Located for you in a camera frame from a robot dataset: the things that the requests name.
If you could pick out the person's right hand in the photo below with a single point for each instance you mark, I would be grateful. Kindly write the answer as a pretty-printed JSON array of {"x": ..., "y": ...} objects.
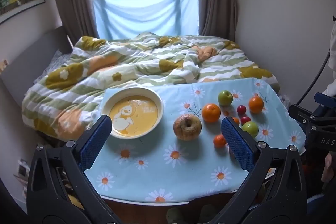
[{"x": 328, "y": 170}]

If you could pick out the yellow duck print bowl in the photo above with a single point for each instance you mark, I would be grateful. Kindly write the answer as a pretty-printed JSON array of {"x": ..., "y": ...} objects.
[{"x": 147, "y": 119}]

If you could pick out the blue daisy print tablecloth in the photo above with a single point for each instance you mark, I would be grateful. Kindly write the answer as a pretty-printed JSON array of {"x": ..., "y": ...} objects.
[{"x": 162, "y": 166}]

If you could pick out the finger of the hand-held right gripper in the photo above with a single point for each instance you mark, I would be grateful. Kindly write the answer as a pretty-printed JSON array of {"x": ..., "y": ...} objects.
[
  {"x": 321, "y": 98},
  {"x": 300, "y": 111}
]

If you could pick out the large yellow bruised apple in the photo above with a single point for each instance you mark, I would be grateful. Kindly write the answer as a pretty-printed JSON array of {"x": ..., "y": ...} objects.
[{"x": 187, "y": 127}]

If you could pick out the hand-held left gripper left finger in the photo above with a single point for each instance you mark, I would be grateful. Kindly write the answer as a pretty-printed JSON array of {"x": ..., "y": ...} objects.
[{"x": 95, "y": 142}]

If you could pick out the green striped floral blanket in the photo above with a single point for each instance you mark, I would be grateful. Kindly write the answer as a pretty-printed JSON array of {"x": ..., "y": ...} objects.
[{"x": 136, "y": 66}]

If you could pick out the grey patterned pillow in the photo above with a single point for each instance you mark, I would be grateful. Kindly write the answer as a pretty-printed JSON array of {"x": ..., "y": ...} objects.
[{"x": 56, "y": 60}]

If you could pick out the small mandarin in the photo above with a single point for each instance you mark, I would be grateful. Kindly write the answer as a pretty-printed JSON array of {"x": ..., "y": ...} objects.
[
  {"x": 219, "y": 141},
  {"x": 236, "y": 121}
]

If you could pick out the green apple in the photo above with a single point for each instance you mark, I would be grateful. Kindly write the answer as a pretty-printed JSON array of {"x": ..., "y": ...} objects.
[
  {"x": 250, "y": 129},
  {"x": 225, "y": 97}
]

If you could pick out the blue fuzzy cloth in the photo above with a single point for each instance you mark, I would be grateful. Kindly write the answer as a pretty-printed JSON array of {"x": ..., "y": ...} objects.
[{"x": 319, "y": 201}]

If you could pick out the white garment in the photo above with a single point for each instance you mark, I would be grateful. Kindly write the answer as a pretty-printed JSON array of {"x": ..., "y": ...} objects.
[{"x": 332, "y": 64}]

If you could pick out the grey bed headboard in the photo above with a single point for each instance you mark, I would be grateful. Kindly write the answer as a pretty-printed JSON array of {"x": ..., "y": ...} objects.
[{"x": 29, "y": 61}]

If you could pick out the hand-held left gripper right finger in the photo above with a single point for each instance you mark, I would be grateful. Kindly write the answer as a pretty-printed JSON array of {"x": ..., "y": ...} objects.
[{"x": 237, "y": 145}]

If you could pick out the large orange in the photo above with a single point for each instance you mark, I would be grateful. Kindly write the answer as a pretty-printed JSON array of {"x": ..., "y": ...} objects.
[
  {"x": 256, "y": 104},
  {"x": 211, "y": 113}
]

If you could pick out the light blue window cloth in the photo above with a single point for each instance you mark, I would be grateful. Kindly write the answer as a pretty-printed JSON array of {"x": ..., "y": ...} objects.
[{"x": 144, "y": 11}]

